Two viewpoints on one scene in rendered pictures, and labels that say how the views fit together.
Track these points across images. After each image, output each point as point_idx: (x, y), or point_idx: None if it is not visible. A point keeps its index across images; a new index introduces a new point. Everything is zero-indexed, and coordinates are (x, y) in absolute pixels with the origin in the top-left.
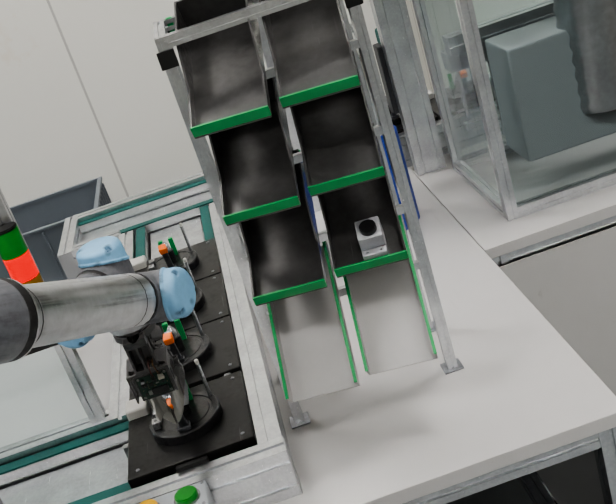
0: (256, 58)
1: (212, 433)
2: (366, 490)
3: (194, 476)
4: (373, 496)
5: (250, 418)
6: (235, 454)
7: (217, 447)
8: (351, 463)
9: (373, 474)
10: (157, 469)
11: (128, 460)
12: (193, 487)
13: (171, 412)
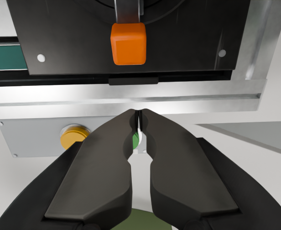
0: None
1: (174, 21)
2: (274, 109)
3: (135, 102)
4: (275, 118)
5: (247, 13)
6: (195, 85)
7: (176, 68)
8: None
9: None
10: (78, 73)
11: (11, 15)
12: (136, 137)
13: (135, 128)
